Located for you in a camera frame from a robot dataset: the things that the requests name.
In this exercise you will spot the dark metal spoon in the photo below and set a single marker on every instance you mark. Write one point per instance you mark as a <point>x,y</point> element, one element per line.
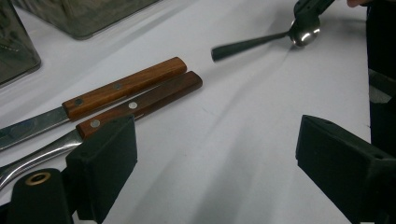
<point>243,46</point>

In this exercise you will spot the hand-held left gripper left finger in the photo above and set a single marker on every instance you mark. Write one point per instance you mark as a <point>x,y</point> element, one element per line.
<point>102,168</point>

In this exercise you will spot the smoky translucent plastic bin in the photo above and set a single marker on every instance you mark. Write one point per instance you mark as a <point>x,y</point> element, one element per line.
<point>87,15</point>
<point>15,46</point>

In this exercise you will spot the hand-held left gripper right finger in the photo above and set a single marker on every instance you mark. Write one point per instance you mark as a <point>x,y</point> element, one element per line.
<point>348,165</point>

